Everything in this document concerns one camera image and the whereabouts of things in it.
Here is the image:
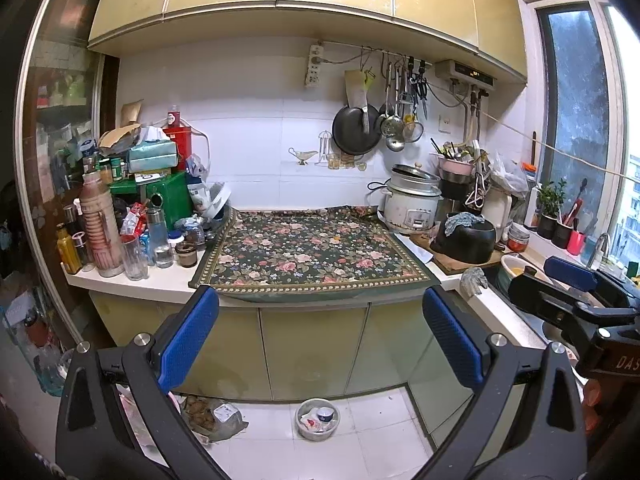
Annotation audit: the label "green metal box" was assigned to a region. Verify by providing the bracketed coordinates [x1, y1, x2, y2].
[109, 171, 194, 234]

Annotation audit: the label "window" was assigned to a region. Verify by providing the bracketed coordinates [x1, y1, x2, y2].
[535, 0, 640, 261]

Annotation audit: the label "glass tumbler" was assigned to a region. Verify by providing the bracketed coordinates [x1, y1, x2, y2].
[120, 235, 150, 281]

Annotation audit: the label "yellow-green base cabinet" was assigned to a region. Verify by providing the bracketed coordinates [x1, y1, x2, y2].
[87, 285, 501, 461]

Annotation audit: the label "clear plastic bag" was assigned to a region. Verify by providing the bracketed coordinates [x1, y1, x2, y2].
[487, 152, 529, 199]

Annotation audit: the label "brown paper bag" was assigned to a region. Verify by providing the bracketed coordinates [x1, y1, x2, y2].
[99, 122, 144, 156]

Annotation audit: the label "white wall water heater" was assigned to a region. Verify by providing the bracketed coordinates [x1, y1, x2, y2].
[434, 59, 499, 87]

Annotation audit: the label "kitchen cleaver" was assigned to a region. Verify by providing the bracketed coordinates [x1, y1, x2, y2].
[344, 69, 376, 134]

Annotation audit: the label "teal knitted cloth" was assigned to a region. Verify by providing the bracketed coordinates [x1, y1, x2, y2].
[442, 211, 486, 236]

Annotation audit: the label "dark glass jar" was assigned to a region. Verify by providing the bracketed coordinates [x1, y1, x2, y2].
[175, 241, 199, 267]

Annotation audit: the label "white electric kettle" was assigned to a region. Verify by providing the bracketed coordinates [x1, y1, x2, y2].
[481, 185, 514, 241]

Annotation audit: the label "metal faucet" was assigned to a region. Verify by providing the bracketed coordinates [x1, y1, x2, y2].
[585, 232, 611, 271]

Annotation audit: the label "yellow bottle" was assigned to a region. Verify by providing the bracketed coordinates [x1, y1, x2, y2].
[56, 224, 84, 275]

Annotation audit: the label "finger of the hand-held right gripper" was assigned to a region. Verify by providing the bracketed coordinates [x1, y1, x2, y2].
[544, 256, 640, 312]
[509, 272, 602, 332]

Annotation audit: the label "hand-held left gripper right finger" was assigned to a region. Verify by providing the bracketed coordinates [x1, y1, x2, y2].
[415, 287, 588, 480]

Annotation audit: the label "floral green mat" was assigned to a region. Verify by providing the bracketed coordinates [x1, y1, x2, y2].
[189, 205, 442, 304]

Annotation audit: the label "plastic bag of food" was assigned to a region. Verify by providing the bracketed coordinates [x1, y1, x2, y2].
[181, 395, 250, 442]

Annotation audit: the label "wooden cutting board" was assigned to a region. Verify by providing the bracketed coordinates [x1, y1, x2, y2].
[410, 232, 504, 276]

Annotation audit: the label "black frying pan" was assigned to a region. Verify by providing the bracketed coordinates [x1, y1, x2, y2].
[332, 105, 384, 156]

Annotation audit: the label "pink utensil holder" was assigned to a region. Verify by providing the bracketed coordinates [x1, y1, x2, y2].
[439, 155, 475, 177]

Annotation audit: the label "green lid spice jars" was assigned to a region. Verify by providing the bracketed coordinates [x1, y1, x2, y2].
[97, 157, 126, 181]

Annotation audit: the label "potted green plant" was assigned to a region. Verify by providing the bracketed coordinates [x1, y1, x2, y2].
[536, 178, 568, 240]

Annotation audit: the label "white dish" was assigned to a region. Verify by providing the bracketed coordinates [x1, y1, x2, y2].
[202, 182, 232, 219]

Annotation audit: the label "clear water bottle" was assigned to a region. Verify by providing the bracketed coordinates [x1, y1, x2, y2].
[146, 205, 175, 269]

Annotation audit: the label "clear blue printed bag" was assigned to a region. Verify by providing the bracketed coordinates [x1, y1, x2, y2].
[186, 154, 211, 186]

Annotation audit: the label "black round container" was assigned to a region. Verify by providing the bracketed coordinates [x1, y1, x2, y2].
[440, 173, 474, 201]

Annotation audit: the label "clear floor bowl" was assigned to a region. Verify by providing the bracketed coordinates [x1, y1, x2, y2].
[295, 398, 341, 442]

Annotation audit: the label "black utensil cup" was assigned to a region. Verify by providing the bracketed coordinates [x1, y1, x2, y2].
[552, 180, 589, 250]

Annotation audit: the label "thin clothesline cord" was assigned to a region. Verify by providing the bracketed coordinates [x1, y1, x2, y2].
[427, 85, 640, 184]

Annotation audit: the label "metal slotted skimmer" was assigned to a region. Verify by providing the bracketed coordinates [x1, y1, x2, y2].
[377, 62, 404, 139]

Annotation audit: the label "white power strip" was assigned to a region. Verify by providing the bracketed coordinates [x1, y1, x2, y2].
[305, 44, 325, 89]

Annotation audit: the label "teal tissue box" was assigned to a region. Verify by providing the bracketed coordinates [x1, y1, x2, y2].
[126, 140, 180, 174]

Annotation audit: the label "red box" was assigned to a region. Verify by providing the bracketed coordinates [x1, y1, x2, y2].
[162, 105, 194, 171]

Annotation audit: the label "black clay pot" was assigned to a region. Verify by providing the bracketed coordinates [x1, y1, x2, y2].
[431, 221, 498, 265]

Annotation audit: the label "grey rag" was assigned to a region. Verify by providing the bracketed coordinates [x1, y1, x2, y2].
[461, 267, 490, 297]

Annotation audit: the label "white rice cooker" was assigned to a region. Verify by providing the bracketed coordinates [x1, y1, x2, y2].
[381, 163, 444, 234]

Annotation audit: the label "metal utensil rail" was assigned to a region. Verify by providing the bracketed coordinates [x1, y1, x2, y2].
[320, 40, 434, 69]

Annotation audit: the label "glass door cabinet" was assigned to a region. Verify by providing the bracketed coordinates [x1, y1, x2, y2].
[20, 0, 121, 281]

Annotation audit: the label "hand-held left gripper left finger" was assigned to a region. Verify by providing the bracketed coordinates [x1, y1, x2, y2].
[55, 285, 231, 480]

